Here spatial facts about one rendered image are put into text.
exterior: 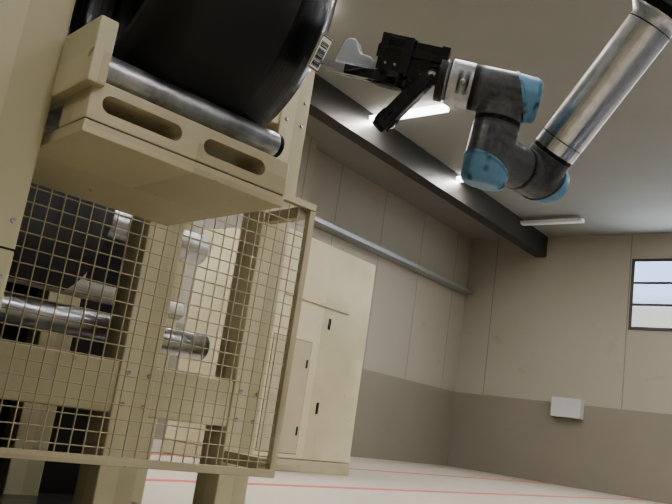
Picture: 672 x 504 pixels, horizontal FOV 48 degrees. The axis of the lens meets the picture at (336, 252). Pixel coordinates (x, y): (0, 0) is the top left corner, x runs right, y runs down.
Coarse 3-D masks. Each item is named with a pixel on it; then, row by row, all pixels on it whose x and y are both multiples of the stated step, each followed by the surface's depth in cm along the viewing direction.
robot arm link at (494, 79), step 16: (480, 64) 123; (480, 80) 120; (496, 80) 120; (512, 80) 120; (528, 80) 120; (480, 96) 121; (496, 96) 120; (512, 96) 119; (528, 96) 119; (480, 112) 121; (496, 112) 119; (512, 112) 119; (528, 112) 120
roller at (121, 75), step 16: (112, 64) 109; (128, 64) 111; (112, 80) 109; (128, 80) 110; (144, 80) 112; (160, 80) 114; (144, 96) 113; (160, 96) 114; (176, 96) 116; (192, 96) 118; (176, 112) 117; (192, 112) 118; (208, 112) 119; (224, 112) 122; (224, 128) 122; (240, 128) 124; (256, 128) 126; (256, 144) 127; (272, 144) 128
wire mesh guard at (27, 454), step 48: (48, 192) 151; (240, 240) 183; (192, 288) 173; (0, 336) 143; (48, 336) 149; (144, 336) 164; (288, 336) 192; (96, 384) 156; (240, 384) 180; (288, 384) 190; (96, 432) 155
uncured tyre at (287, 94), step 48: (96, 0) 153; (144, 0) 116; (192, 0) 112; (240, 0) 114; (288, 0) 119; (336, 0) 129; (144, 48) 115; (192, 48) 114; (240, 48) 118; (288, 48) 122; (240, 96) 123; (288, 96) 129
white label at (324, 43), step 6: (324, 36) 126; (318, 42) 125; (324, 42) 126; (330, 42) 128; (318, 48) 126; (324, 48) 127; (312, 54) 125; (318, 54) 127; (324, 54) 128; (312, 60) 126; (318, 60) 128; (312, 66) 127; (318, 66) 128
